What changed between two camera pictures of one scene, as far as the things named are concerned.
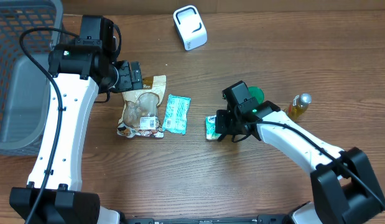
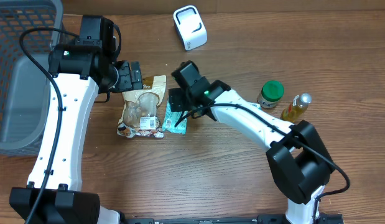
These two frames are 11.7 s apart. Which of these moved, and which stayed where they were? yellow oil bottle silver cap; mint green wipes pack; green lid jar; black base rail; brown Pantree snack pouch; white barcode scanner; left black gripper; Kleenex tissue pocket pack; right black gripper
Moved: green lid jar; right black gripper; Kleenex tissue pocket pack
Stayed: yellow oil bottle silver cap; left black gripper; black base rail; mint green wipes pack; white barcode scanner; brown Pantree snack pouch
